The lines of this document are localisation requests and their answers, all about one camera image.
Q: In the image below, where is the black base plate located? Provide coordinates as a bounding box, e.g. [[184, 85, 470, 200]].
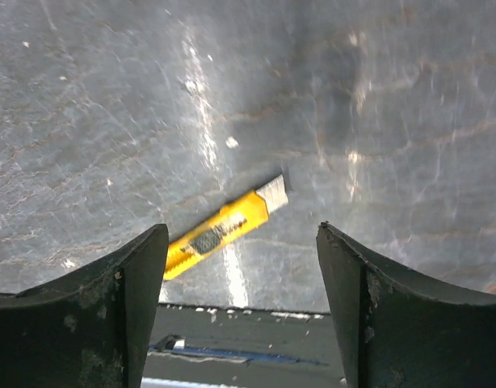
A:
[[142, 304, 347, 387]]

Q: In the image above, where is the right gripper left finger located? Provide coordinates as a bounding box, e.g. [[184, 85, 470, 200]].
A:
[[0, 224, 169, 387]]

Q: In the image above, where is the yellow utility knife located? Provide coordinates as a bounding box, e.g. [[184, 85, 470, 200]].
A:
[[163, 175, 288, 280]]

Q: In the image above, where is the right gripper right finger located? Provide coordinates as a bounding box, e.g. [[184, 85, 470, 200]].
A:
[[317, 223, 496, 387]]

